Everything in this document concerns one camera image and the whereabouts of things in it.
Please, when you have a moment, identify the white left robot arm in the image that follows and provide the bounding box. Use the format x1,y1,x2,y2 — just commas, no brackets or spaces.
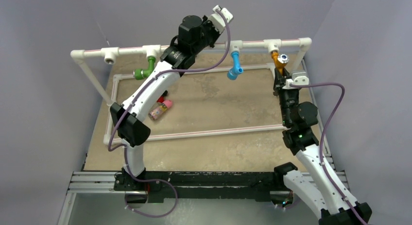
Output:
110,11,233,190

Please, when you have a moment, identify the pink capped colourful bottle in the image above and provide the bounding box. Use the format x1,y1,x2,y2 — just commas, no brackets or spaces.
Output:
148,100,173,121

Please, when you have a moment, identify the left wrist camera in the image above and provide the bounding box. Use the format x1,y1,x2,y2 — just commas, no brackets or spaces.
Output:
207,5,234,34

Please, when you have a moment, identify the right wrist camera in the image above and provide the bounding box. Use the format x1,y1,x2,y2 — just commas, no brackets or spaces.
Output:
283,71,309,89

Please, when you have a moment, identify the green water faucet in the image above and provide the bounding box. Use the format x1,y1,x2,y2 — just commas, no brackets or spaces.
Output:
133,56,156,80

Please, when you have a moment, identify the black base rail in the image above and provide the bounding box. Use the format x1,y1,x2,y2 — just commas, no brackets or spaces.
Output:
114,170,294,206

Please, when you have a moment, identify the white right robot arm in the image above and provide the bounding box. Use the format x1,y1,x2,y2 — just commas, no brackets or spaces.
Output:
273,68,372,225

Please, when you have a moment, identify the red and black faucet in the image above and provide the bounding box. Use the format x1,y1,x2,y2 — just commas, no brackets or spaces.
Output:
156,90,168,104

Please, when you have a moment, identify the orange water faucet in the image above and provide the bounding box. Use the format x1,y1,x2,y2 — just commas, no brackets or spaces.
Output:
271,51,290,76

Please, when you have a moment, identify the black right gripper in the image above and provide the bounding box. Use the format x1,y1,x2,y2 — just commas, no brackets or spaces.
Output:
273,68,299,126

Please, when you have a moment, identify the blue water faucet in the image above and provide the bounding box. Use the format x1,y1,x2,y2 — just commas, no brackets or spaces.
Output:
227,51,244,80

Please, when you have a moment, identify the white PVC pipe frame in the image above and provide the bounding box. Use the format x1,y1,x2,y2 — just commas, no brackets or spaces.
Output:
70,38,312,146

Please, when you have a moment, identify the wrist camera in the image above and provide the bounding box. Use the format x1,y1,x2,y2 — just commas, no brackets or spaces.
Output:
207,5,234,34
283,71,309,89

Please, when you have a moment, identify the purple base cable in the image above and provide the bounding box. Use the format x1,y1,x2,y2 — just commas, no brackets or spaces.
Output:
123,178,179,219

